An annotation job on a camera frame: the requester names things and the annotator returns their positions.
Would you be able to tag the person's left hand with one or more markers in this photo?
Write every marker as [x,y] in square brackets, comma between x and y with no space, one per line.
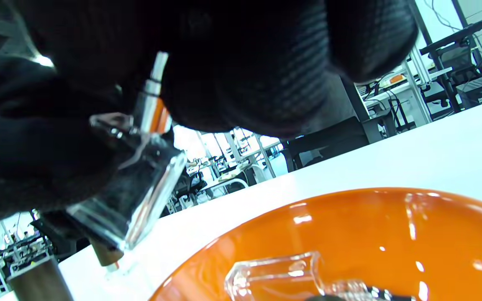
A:
[23,146]

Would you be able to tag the person's right hand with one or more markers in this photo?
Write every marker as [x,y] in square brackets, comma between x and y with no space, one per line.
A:
[245,62]

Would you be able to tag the clear glass perfume bottle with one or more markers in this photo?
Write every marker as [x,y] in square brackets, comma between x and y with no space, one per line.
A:
[140,192]
[107,253]
[40,282]
[274,276]

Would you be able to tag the black mesh office chair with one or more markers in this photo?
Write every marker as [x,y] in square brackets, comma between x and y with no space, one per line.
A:
[333,138]

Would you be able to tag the orange translucent plastic bowl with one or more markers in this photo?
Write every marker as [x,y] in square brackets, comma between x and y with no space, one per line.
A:
[391,234]

